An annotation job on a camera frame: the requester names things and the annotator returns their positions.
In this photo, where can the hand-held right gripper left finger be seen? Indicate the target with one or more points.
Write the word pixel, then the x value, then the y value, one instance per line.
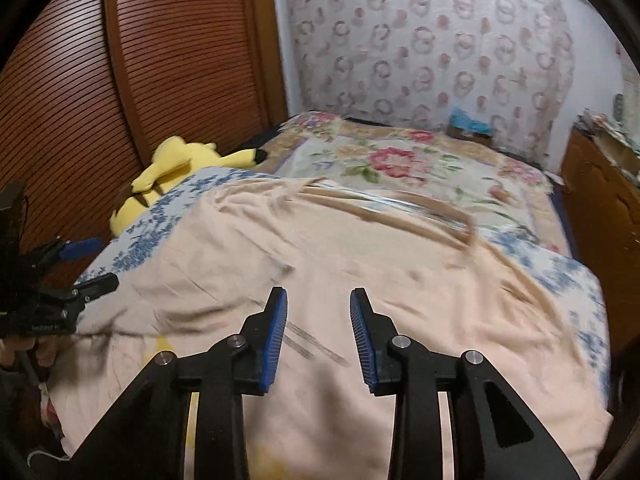
pixel 274 342

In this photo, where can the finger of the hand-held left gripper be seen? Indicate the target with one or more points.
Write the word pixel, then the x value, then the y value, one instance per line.
pixel 100 284
pixel 82 248

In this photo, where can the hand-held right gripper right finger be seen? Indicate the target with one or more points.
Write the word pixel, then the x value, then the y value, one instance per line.
pixel 361 342

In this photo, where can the beige shirt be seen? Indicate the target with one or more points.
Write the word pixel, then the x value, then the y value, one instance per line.
pixel 350 260

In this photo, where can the person's left hand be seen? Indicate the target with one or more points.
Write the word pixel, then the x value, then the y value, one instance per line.
pixel 45 352

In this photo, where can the blue floral white blanket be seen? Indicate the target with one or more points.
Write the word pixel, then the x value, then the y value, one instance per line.
pixel 150 220

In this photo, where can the yellow plush toy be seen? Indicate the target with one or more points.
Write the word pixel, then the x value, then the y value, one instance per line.
pixel 175 160

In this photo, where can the wooden louvered wardrobe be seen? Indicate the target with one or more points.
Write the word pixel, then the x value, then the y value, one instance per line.
pixel 75 85

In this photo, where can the pink flower print quilt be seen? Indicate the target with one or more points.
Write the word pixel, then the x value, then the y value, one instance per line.
pixel 400 160

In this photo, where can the teal cloth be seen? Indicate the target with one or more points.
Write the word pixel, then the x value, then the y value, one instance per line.
pixel 467 124

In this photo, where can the wooden cabinet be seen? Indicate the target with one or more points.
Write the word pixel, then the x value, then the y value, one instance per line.
pixel 600 220

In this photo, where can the pile of boxes and papers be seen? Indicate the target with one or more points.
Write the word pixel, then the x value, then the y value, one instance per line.
pixel 612 135

